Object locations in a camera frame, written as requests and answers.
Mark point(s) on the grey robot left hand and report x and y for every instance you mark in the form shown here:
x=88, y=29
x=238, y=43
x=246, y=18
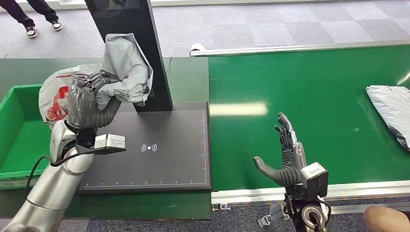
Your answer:
x=80, y=105

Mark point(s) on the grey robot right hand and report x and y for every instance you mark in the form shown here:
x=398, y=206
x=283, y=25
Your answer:
x=290, y=173

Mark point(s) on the grey mailer bag red print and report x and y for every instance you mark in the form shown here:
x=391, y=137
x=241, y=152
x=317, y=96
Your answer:
x=128, y=67

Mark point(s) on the green conveyor belt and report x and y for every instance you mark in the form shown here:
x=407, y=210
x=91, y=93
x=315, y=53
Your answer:
x=256, y=80

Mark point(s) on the white conveyor roller end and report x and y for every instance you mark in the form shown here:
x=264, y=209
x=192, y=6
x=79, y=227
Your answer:
x=196, y=48

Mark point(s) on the green plastic crate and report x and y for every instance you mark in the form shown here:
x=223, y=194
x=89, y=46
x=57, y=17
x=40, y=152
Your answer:
x=19, y=137

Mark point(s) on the black scanner column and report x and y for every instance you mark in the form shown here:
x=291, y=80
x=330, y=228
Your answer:
x=153, y=32

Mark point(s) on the person's knee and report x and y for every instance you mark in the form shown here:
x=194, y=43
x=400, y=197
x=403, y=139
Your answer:
x=384, y=219

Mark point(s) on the dark green table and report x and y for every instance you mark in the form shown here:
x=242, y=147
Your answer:
x=185, y=76

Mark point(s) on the person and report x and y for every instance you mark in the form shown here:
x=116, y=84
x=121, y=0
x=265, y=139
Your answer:
x=19, y=12

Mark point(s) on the plain grey mailer bag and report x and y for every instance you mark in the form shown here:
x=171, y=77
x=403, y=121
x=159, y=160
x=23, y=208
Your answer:
x=390, y=109

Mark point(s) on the aluminium conveyor side rail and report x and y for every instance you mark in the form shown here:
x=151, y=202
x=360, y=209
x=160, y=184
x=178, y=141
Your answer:
x=288, y=48
x=250, y=194

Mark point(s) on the metal bracket under conveyor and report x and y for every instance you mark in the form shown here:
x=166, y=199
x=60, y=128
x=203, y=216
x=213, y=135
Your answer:
x=272, y=216

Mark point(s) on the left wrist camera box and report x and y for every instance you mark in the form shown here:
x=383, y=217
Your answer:
x=110, y=143

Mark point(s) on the black scanner base plate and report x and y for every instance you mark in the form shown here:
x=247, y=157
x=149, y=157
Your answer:
x=173, y=144

